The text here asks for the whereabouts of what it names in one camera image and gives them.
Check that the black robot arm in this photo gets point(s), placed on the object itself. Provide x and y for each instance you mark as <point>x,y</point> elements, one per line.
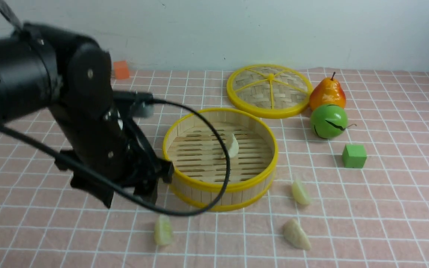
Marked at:
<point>70,74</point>

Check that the pink checkered tablecloth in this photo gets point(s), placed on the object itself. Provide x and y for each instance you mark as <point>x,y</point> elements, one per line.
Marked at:
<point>374,217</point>

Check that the orange yellow toy pear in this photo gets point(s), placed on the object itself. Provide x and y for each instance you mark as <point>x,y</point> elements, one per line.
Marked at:
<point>328,92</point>

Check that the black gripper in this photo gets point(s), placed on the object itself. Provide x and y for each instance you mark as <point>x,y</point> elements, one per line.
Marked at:
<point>113,147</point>

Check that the woven steamer lid yellow rim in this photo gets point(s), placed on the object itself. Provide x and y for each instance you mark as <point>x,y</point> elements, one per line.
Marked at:
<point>269,91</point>

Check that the green foam cube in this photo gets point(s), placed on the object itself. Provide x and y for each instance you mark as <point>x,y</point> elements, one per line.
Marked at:
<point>354,156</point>

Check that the bamboo steamer tray yellow rim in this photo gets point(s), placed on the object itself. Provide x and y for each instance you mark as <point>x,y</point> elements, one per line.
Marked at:
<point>199,161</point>

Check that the green toy apple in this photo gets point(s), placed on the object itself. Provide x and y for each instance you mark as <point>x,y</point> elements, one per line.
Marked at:
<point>329,121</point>

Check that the orange foam cube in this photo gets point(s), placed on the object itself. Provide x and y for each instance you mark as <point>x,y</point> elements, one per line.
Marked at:
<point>121,70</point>

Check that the pale dumpling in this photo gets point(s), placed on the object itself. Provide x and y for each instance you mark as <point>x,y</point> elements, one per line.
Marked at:
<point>232,145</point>
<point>294,234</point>
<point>300,194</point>
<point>163,233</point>

